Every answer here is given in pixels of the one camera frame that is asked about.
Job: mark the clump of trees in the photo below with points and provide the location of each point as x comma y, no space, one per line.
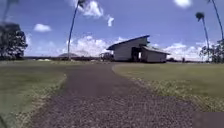
216,51

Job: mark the wide umbrella-shaped tree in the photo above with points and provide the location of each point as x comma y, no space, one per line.
68,55

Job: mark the building with overhanging roof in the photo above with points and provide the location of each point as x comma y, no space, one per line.
128,50

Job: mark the tall leaning palm tree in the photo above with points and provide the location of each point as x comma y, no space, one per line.
71,30

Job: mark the large dark leafy tree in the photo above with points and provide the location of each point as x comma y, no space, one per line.
11,41

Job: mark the dark gravel path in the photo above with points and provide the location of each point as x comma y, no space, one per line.
100,100

